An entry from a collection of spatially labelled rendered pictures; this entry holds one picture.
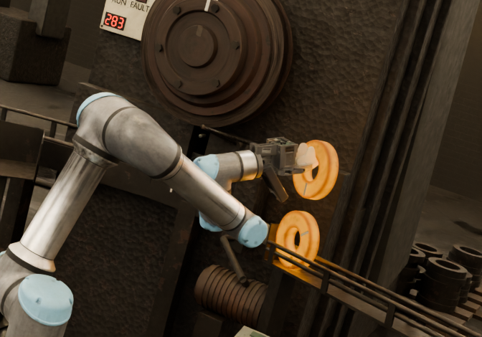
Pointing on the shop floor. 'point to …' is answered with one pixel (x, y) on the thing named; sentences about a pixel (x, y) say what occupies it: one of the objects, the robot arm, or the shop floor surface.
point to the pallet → (443, 283)
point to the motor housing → (226, 302)
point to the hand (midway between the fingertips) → (316, 163)
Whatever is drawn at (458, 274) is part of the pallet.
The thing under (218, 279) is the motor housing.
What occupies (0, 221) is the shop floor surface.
